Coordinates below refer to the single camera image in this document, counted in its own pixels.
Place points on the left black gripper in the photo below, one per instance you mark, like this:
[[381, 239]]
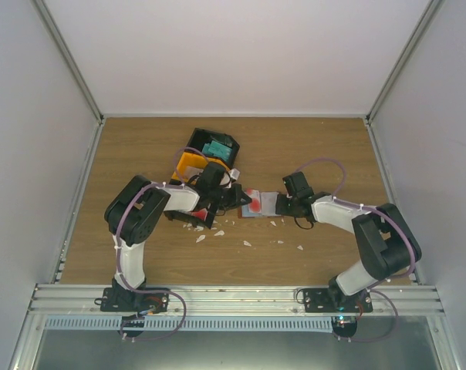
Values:
[[236, 198]]

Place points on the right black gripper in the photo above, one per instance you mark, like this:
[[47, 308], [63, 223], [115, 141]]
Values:
[[280, 207]]

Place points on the red patterned credit card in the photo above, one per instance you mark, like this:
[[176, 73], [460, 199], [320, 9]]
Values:
[[255, 206]]

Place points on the brown leather card holder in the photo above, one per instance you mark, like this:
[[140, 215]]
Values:
[[268, 200]]

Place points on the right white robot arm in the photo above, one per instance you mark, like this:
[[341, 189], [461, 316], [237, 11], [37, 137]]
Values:
[[386, 245]]

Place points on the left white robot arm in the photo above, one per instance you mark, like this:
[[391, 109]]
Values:
[[132, 216]]

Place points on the red patterned card stack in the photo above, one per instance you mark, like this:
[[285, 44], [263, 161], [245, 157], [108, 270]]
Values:
[[201, 214]]

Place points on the black bin with red cards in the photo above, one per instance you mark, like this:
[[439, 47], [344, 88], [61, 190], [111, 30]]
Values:
[[187, 218]]

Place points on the teal card stack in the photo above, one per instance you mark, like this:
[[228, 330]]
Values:
[[217, 149]]

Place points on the black bin with teal cards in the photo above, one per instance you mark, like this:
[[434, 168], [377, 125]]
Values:
[[202, 136]]

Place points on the orange plastic bin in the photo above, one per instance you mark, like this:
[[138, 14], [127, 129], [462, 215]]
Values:
[[189, 164]]

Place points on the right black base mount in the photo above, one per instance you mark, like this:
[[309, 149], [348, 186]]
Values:
[[321, 300]]

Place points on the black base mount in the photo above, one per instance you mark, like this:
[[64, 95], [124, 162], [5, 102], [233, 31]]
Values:
[[119, 299], [321, 300]]

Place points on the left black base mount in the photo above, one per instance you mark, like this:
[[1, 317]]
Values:
[[119, 299]]

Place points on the grey slotted cable duct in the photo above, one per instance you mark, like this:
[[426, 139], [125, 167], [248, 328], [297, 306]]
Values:
[[201, 323]]

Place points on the aluminium front rail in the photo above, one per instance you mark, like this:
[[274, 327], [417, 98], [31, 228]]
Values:
[[77, 299]]

